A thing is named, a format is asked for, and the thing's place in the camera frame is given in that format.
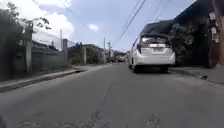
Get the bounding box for green gated building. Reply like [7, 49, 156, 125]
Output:
[67, 42, 106, 66]

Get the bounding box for grey corrugated fence wall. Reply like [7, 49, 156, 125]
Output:
[0, 25, 70, 81]

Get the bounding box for utility pole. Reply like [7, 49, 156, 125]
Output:
[102, 37, 107, 64]

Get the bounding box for grey concrete road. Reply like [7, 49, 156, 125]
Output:
[0, 62, 224, 128]

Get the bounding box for dark building with awning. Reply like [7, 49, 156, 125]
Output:
[139, 0, 224, 68]

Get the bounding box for concrete sidewalk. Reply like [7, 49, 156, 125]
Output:
[169, 64, 224, 86]

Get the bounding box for white car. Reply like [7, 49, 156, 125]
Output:
[127, 32, 176, 74]

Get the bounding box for overhead wires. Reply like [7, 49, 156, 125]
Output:
[56, 0, 174, 48]

